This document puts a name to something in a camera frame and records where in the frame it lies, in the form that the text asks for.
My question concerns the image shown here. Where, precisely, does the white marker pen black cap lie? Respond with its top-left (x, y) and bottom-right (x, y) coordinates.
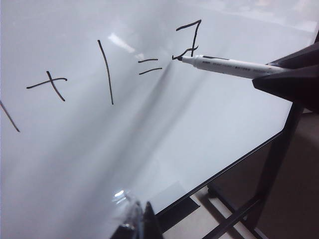
top-left (180, 54), bottom-right (285, 80)

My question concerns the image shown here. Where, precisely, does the white whiteboard with black frame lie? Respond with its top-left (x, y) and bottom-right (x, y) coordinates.
top-left (0, 0), bottom-right (319, 239)

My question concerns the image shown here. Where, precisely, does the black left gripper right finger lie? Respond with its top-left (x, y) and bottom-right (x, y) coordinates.
top-left (142, 201), bottom-right (163, 239)

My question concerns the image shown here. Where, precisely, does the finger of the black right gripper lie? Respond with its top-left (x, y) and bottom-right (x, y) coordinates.
top-left (251, 68), bottom-right (319, 113)
top-left (268, 41), bottom-right (319, 70)

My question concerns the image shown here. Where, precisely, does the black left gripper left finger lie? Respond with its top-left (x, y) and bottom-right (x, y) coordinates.
top-left (109, 200), bottom-right (145, 239)

